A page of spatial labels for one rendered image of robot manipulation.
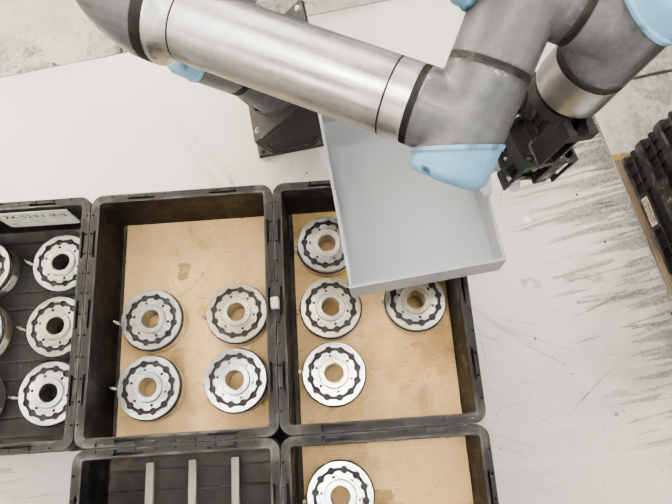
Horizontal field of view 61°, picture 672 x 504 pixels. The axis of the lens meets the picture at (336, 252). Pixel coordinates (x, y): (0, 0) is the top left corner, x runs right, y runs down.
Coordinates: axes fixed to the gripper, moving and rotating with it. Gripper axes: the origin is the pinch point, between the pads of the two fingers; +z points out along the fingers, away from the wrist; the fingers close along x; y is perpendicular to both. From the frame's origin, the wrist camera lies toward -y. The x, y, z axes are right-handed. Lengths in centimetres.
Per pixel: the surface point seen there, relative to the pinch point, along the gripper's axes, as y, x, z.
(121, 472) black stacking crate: 24, -55, 40
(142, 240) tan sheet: -14, -45, 37
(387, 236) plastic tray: 4.6, -12.6, 6.7
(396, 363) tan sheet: 19.3, -9.1, 28.4
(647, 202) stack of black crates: -12, 97, 69
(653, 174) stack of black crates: -17, 95, 61
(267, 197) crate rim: -11.3, -24.3, 21.8
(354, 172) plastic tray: -6.0, -14.2, 7.1
